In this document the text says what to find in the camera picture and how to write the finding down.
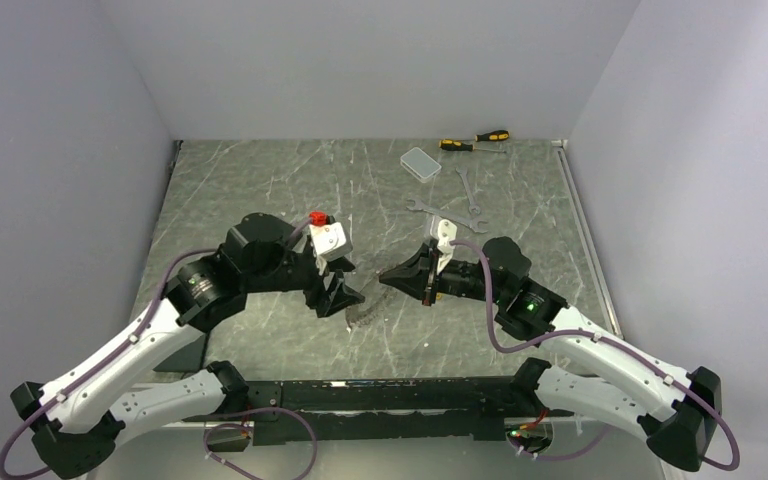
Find far yellow-black screwdriver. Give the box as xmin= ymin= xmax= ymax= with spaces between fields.
xmin=471 ymin=130 xmax=510 ymax=143

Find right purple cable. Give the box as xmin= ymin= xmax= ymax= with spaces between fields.
xmin=450 ymin=238 xmax=741 ymax=473

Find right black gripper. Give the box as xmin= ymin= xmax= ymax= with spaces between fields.
xmin=379 ymin=244 xmax=507 ymax=306

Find yellow-black screwdriver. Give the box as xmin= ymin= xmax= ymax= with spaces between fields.
xmin=471 ymin=130 xmax=510 ymax=143
xmin=438 ymin=139 xmax=505 ymax=154

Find purple cable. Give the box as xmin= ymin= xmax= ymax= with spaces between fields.
xmin=0 ymin=218 xmax=316 ymax=480
xmin=450 ymin=238 xmax=741 ymax=473

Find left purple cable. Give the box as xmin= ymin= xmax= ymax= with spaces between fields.
xmin=0 ymin=218 xmax=316 ymax=480

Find silver toothed key organizer ring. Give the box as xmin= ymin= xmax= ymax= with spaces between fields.
xmin=344 ymin=264 xmax=402 ymax=333

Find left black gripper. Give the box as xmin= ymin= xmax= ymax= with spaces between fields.
xmin=244 ymin=251 xmax=365 ymax=316

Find small silver open-end wrench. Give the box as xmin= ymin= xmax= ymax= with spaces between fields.
xmin=455 ymin=167 xmax=482 ymax=216

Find large silver open-end wrench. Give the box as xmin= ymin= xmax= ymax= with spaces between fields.
xmin=406 ymin=198 xmax=489 ymax=234

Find near yellow-black screwdriver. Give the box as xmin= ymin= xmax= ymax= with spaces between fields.
xmin=438 ymin=139 xmax=505 ymax=154

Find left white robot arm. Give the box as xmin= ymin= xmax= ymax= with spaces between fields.
xmin=11 ymin=212 xmax=364 ymax=479

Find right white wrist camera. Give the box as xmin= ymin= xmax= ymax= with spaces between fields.
xmin=429 ymin=216 xmax=458 ymax=270

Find white rectangular network switch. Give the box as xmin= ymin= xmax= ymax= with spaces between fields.
xmin=400 ymin=147 xmax=442 ymax=183

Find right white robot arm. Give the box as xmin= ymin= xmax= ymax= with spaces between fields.
xmin=379 ymin=237 xmax=741 ymax=472

